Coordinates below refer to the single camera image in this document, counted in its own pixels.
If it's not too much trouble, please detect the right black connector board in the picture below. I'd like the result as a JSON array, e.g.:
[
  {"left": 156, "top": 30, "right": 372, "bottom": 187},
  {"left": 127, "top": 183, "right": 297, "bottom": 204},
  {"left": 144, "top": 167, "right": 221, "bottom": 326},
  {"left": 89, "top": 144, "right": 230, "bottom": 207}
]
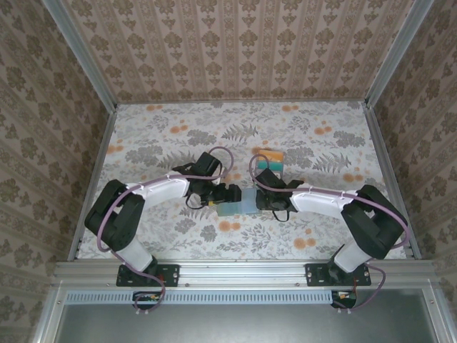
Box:
[{"left": 331, "top": 289, "right": 358, "bottom": 309}]

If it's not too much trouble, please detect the teal card with black stripe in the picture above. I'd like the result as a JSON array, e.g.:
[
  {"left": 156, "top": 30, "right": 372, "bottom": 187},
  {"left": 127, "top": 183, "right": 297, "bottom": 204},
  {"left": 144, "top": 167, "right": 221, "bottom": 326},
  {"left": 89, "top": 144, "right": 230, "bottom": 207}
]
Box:
[{"left": 257, "top": 159, "right": 285, "bottom": 172}]

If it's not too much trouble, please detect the grey metal sheet panel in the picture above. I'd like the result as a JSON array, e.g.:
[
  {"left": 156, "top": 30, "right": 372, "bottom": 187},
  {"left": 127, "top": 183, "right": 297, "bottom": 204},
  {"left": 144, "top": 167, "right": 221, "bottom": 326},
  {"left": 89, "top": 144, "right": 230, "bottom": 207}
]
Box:
[{"left": 55, "top": 303, "right": 442, "bottom": 343}]

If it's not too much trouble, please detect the aluminium frame rail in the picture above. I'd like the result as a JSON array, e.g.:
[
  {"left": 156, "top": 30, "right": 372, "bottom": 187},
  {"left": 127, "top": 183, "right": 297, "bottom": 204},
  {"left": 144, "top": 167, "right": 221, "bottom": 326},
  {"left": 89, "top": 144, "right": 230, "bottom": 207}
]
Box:
[
  {"left": 423, "top": 285, "right": 453, "bottom": 343},
  {"left": 30, "top": 282, "right": 65, "bottom": 343}
]

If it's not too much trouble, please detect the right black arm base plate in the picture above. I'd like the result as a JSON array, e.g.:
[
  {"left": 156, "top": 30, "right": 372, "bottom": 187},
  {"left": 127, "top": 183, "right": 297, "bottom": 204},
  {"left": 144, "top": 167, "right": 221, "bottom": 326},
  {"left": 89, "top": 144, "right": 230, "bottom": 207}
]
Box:
[{"left": 305, "top": 263, "right": 372, "bottom": 287}]

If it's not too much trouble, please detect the thin aluminium wall-side rail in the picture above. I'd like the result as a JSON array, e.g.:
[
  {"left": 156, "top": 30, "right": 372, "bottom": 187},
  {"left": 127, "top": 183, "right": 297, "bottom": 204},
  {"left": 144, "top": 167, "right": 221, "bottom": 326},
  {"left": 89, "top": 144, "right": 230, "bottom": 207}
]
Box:
[{"left": 114, "top": 96, "right": 368, "bottom": 106}]

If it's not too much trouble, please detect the left aluminium side rail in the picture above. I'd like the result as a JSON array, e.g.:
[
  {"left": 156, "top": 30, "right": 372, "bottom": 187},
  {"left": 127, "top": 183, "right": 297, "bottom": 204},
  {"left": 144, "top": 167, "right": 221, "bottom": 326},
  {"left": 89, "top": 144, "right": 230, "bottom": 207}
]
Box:
[{"left": 66, "top": 105, "right": 119, "bottom": 261}]

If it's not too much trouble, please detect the green card holder wallet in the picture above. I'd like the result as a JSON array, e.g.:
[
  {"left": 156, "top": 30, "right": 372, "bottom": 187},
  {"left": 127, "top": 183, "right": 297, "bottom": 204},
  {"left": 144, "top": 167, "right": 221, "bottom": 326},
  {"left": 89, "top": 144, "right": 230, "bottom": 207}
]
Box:
[{"left": 216, "top": 188, "right": 261, "bottom": 218}]

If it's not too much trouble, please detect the black connector board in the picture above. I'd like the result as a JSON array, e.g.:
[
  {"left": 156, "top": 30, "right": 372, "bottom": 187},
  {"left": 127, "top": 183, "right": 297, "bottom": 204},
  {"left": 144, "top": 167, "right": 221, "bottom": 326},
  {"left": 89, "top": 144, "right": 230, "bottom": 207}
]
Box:
[
  {"left": 331, "top": 289, "right": 358, "bottom": 309},
  {"left": 132, "top": 291, "right": 162, "bottom": 310}
]

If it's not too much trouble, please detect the right aluminium side rail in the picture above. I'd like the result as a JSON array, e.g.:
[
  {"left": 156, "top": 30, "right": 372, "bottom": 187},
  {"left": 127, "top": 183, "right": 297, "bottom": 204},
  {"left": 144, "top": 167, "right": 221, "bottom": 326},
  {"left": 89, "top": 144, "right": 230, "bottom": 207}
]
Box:
[{"left": 362, "top": 101, "right": 423, "bottom": 260}]

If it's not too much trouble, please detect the aluminium corner post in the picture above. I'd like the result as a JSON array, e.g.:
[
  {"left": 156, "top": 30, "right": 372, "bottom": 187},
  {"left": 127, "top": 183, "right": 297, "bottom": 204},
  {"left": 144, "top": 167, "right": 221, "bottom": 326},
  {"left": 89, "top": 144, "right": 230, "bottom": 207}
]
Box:
[
  {"left": 41, "top": 0, "right": 119, "bottom": 112},
  {"left": 364, "top": 0, "right": 436, "bottom": 110}
]

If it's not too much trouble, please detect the aluminium side rail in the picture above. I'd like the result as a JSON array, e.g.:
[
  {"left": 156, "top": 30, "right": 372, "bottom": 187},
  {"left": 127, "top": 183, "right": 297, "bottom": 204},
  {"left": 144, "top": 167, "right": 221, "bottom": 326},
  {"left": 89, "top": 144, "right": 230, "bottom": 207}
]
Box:
[
  {"left": 66, "top": 105, "right": 119, "bottom": 261},
  {"left": 362, "top": 101, "right": 423, "bottom": 260}
]

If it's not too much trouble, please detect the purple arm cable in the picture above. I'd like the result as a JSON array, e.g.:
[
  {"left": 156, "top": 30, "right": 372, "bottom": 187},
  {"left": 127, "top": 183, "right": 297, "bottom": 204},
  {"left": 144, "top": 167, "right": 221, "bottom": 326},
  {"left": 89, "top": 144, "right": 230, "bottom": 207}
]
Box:
[
  {"left": 96, "top": 146, "right": 236, "bottom": 316},
  {"left": 248, "top": 153, "right": 410, "bottom": 312}
]

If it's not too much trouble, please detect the right lower aluminium frame rail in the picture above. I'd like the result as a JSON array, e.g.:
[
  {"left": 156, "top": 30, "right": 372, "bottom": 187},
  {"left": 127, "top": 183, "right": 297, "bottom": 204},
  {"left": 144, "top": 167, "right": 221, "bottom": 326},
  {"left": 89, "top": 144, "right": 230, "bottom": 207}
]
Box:
[{"left": 423, "top": 285, "right": 453, "bottom": 343}]

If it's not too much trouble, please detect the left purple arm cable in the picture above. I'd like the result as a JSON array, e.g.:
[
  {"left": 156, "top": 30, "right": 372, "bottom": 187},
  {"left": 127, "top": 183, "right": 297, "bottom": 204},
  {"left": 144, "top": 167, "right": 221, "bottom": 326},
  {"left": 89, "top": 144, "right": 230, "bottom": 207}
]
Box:
[{"left": 96, "top": 146, "right": 236, "bottom": 316}]

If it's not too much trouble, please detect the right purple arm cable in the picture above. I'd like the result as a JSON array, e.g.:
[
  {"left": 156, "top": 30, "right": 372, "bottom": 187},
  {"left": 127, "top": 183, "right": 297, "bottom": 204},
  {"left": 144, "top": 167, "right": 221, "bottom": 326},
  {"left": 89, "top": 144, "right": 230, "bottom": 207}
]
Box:
[{"left": 248, "top": 153, "right": 410, "bottom": 312}]

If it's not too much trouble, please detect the right aluminium corner post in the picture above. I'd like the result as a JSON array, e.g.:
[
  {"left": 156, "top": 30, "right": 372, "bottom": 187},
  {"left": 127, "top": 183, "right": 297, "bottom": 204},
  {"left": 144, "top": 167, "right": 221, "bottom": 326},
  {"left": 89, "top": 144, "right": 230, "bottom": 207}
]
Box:
[{"left": 364, "top": 0, "right": 436, "bottom": 110}]

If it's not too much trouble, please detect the left black connector board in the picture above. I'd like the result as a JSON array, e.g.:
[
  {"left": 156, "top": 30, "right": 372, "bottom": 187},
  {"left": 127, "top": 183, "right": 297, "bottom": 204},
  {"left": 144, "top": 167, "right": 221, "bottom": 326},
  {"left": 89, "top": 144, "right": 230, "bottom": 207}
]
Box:
[{"left": 132, "top": 291, "right": 162, "bottom": 310}]

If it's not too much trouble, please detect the left lower aluminium frame rail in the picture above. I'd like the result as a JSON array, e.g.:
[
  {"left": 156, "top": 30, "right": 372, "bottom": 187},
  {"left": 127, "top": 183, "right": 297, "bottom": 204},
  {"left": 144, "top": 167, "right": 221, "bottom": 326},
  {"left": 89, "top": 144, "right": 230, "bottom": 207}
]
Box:
[{"left": 30, "top": 282, "right": 65, "bottom": 343}]

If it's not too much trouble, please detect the left thin black cable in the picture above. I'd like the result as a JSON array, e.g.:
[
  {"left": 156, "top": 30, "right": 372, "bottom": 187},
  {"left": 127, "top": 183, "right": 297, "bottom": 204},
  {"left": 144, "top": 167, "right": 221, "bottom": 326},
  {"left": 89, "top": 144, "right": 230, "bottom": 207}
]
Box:
[{"left": 185, "top": 194, "right": 211, "bottom": 210}]

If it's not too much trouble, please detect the left aluminium corner post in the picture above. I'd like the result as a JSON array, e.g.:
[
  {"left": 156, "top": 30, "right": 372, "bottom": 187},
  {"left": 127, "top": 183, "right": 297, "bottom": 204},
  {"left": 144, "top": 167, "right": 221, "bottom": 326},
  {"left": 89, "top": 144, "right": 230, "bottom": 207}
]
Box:
[{"left": 41, "top": 0, "right": 119, "bottom": 112}]

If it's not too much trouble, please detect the stack of coloured sponges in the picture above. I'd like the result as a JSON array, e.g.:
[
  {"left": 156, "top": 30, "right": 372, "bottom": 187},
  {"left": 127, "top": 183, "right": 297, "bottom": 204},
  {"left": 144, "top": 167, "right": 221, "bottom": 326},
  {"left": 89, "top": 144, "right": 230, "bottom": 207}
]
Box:
[{"left": 256, "top": 149, "right": 286, "bottom": 179}]

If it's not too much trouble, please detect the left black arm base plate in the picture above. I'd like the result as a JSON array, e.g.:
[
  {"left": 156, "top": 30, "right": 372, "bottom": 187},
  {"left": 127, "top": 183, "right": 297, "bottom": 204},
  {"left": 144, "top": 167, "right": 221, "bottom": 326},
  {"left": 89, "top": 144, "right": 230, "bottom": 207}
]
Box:
[{"left": 116, "top": 263, "right": 180, "bottom": 287}]

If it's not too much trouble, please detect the long aluminium table edge rail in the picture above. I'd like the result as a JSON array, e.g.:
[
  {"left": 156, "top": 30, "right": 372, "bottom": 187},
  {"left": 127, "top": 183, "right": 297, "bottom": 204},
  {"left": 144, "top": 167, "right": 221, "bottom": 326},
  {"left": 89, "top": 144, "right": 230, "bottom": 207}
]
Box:
[{"left": 53, "top": 260, "right": 435, "bottom": 287}]

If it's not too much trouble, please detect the grey slotted cable duct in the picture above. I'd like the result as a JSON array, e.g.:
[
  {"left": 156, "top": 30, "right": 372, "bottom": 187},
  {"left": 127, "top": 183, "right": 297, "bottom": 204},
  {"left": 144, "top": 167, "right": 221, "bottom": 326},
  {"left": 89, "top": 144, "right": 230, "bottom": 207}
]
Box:
[{"left": 66, "top": 289, "right": 338, "bottom": 305}]

